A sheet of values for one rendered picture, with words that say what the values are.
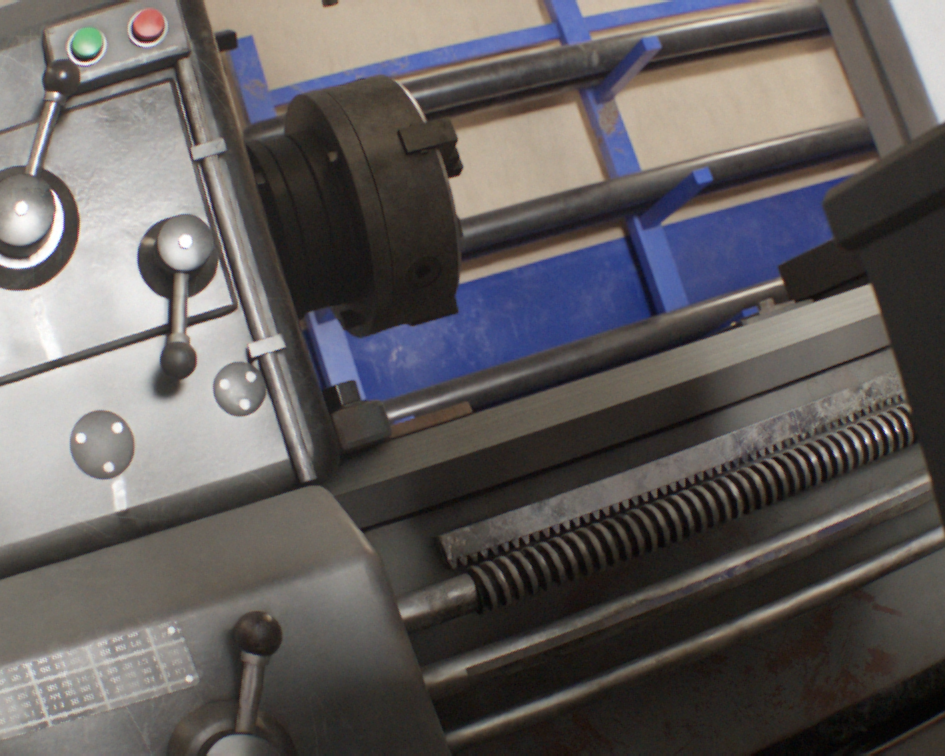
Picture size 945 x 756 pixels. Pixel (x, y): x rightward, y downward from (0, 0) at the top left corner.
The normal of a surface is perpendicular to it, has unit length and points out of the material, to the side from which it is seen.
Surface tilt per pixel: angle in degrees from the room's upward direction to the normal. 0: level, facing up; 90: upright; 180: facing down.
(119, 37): 90
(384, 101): 55
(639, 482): 90
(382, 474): 36
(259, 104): 90
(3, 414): 90
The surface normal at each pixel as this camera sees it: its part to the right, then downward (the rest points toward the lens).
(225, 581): -0.12, -0.89
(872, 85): -0.93, 0.29
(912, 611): 0.28, -0.16
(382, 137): 0.18, -0.41
